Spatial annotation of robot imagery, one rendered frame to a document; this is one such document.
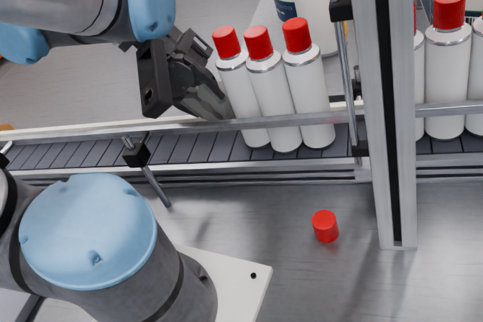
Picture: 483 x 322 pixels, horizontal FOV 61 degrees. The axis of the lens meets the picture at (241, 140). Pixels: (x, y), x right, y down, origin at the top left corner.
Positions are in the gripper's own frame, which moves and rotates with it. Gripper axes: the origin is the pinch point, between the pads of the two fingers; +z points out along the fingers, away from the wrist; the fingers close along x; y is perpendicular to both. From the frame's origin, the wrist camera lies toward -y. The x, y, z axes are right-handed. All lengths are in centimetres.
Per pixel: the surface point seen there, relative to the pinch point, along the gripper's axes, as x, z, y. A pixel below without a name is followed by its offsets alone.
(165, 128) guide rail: 6.2, -6.8, -3.9
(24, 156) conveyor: 44.5, -19.3, 0.3
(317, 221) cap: -9.1, 13.5, -14.3
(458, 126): -27.5, 19.3, -1.2
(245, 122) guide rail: -5.5, 0.0, -3.9
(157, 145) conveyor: 16.8, -3.4, 1.2
